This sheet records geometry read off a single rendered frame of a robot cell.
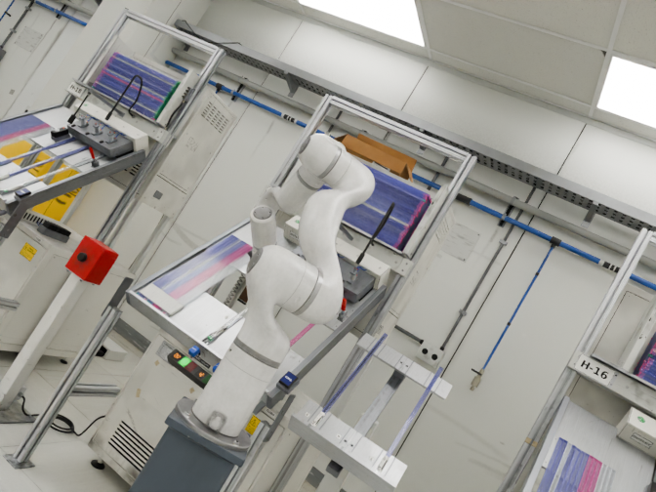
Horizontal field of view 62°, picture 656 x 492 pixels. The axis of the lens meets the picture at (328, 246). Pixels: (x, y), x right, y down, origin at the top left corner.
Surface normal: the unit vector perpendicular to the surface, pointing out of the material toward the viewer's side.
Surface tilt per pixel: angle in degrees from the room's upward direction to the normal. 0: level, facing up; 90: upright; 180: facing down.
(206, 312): 47
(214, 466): 90
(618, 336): 90
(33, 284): 90
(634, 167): 90
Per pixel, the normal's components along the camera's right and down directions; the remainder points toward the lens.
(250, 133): -0.29, -0.27
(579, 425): 0.16, -0.80
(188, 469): 0.08, -0.05
